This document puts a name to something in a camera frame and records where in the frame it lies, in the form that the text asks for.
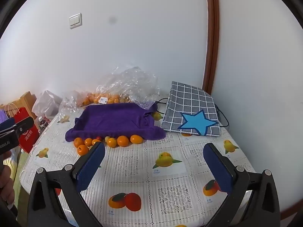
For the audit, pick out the dark bottle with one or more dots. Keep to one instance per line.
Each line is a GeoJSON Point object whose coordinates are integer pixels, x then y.
{"type": "Point", "coordinates": [42, 123]}

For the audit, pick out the fruit printed tablecloth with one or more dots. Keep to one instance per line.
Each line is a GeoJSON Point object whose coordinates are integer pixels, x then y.
{"type": "Point", "coordinates": [142, 151]}

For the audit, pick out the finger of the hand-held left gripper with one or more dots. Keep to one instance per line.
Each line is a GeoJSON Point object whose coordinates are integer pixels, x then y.
{"type": "Point", "coordinates": [24, 124]}
{"type": "Point", "coordinates": [7, 123]}

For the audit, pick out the large clear plastic bag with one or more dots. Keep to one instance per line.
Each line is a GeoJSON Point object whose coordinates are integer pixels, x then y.
{"type": "Point", "coordinates": [135, 82]}

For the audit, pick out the pile of bagged oranges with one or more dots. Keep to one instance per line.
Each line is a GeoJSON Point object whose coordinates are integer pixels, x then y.
{"type": "Point", "coordinates": [94, 98]}

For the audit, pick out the small round orange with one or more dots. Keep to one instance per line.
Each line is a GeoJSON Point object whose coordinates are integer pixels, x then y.
{"type": "Point", "coordinates": [82, 150]}
{"type": "Point", "coordinates": [122, 141]}
{"type": "Point", "coordinates": [77, 142]}
{"type": "Point", "coordinates": [111, 142]}
{"type": "Point", "coordinates": [88, 142]}
{"type": "Point", "coordinates": [95, 142]}

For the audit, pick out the person's left hand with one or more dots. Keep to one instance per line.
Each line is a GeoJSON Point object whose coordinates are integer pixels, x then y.
{"type": "Point", "coordinates": [5, 184]}

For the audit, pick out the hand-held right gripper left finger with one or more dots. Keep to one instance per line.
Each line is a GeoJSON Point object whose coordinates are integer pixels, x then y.
{"type": "Point", "coordinates": [91, 167]}

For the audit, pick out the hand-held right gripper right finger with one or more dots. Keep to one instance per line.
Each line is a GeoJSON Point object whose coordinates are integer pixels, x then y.
{"type": "Point", "coordinates": [220, 167]}

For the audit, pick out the crumpled clear plastic bag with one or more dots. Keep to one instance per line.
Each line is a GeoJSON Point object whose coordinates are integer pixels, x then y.
{"type": "Point", "coordinates": [68, 106]}

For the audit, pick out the red paper bag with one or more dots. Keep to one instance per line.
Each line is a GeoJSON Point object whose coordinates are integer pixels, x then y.
{"type": "Point", "coordinates": [27, 136]}

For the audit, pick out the purple towel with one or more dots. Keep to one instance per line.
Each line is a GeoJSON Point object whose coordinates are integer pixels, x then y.
{"type": "Point", "coordinates": [113, 120]}

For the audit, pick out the brown wooden door frame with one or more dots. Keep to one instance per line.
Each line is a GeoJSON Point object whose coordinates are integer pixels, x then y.
{"type": "Point", "coordinates": [211, 40]}

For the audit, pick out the white light switch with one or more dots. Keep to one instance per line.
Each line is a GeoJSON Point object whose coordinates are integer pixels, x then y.
{"type": "Point", "coordinates": [75, 20]}

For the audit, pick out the wooden furniture piece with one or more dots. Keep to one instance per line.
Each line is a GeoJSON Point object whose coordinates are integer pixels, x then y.
{"type": "Point", "coordinates": [27, 98]}

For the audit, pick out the purple paper bag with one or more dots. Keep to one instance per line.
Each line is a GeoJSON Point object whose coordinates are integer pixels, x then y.
{"type": "Point", "coordinates": [3, 115]}

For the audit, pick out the grey checkered star bag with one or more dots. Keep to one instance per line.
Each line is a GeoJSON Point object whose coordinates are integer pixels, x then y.
{"type": "Point", "coordinates": [189, 101]}

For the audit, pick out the oval orange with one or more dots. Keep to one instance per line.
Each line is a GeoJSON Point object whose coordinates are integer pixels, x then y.
{"type": "Point", "coordinates": [136, 139]}

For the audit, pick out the white plastic bag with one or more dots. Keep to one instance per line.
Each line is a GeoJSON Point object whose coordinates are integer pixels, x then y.
{"type": "Point", "coordinates": [46, 102]}

